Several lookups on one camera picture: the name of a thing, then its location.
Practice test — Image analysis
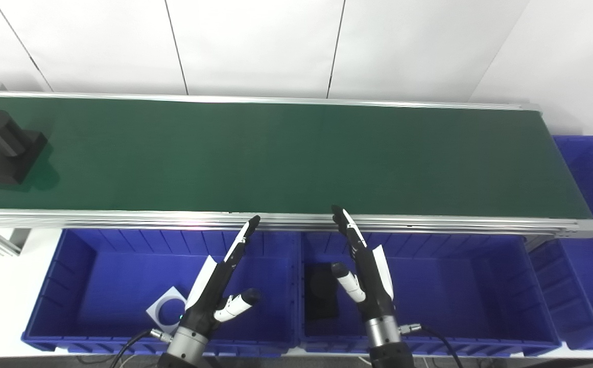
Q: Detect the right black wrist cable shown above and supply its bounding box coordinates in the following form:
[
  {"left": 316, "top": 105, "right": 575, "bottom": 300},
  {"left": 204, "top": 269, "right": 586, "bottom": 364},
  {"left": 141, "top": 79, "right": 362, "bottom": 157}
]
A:
[{"left": 399, "top": 323, "right": 463, "bottom": 368}]

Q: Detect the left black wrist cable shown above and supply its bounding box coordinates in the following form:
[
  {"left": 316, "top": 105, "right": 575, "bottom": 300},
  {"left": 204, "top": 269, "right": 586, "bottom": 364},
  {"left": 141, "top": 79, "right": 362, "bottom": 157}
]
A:
[{"left": 110, "top": 329, "right": 174, "bottom": 368}]

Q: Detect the white square plate with hole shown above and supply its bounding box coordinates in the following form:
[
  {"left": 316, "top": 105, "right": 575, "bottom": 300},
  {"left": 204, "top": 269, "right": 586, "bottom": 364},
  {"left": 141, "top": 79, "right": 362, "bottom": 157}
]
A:
[{"left": 146, "top": 286, "right": 188, "bottom": 328}]

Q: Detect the black cylinder block part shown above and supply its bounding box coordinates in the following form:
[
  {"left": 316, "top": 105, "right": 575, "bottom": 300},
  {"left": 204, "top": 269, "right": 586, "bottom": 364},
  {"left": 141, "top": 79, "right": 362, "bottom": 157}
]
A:
[
  {"left": 305, "top": 264, "right": 341, "bottom": 321},
  {"left": 0, "top": 110, "right": 48, "bottom": 186}
]

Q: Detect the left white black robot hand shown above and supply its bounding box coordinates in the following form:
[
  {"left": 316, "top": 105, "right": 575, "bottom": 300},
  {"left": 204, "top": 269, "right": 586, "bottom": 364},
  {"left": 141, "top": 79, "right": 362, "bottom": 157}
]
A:
[{"left": 184, "top": 215, "right": 263, "bottom": 334}]

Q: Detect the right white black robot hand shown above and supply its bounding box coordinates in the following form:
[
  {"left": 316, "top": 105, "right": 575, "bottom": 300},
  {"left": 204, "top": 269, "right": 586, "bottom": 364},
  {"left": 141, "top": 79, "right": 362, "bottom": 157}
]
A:
[{"left": 330, "top": 205, "right": 397, "bottom": 321}]

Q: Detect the green conveyor belt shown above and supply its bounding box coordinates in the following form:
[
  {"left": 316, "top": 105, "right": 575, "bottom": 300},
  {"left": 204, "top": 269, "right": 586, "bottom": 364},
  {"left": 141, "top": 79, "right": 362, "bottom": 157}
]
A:
[
  {"left": 0, "top": 96, "right": 593, "bottom": 220},
  {"left": 0, "top": 91, "right": 593, "bottom": 240}
]

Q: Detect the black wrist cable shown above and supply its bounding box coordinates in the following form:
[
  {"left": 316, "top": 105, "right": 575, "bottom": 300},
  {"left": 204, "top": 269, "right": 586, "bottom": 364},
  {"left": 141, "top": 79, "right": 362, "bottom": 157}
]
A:
[
  {"left": 110, "top": 329, "right": 174, "bottom": 368},
  {"left": 399, "top": 323, "right": 463, "bottom": 368}
]

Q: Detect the blue plastic bin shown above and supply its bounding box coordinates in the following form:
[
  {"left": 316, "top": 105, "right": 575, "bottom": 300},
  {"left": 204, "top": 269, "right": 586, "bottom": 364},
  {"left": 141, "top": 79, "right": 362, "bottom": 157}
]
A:
[
  {"left": 529, "top": 135, "right": 593, "bottom": 350},
  {"left": 21, "top": 228, "right": 300, "bottom": 357},
  {"left": 296, "top": 231, "right": 562, "bottom": 357}
]

